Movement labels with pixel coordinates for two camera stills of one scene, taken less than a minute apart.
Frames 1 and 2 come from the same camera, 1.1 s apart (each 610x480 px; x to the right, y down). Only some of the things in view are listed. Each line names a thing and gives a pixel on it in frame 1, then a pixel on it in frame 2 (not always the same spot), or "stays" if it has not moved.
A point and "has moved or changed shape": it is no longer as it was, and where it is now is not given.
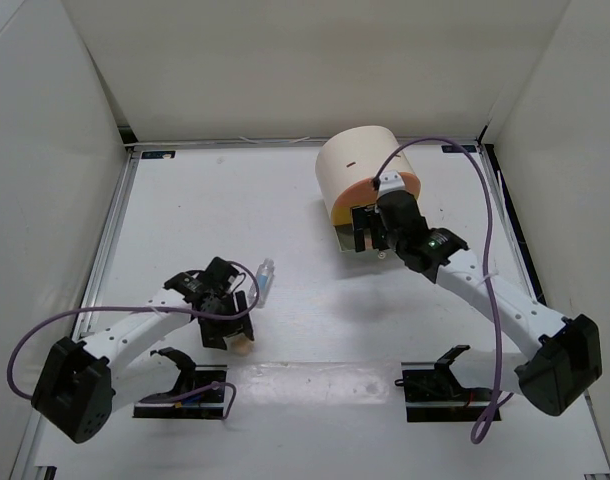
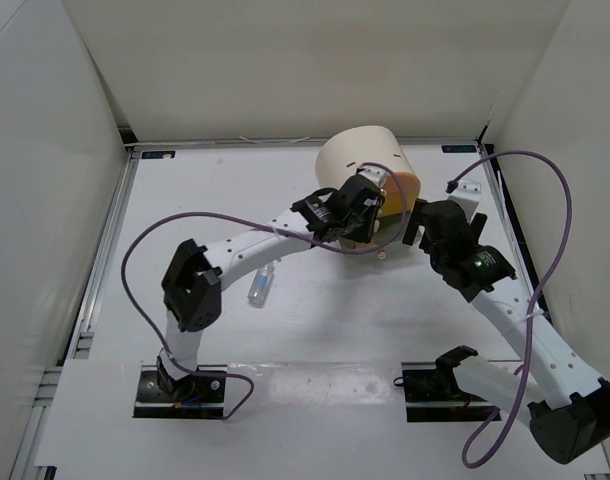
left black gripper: (212, 336) to (364, 234)
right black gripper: (359, 216) to (415, 223)
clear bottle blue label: (264, 275) stays
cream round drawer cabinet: (355, 154) stays
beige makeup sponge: (242, 346) has moved or changed shape
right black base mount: (433, 393) stays
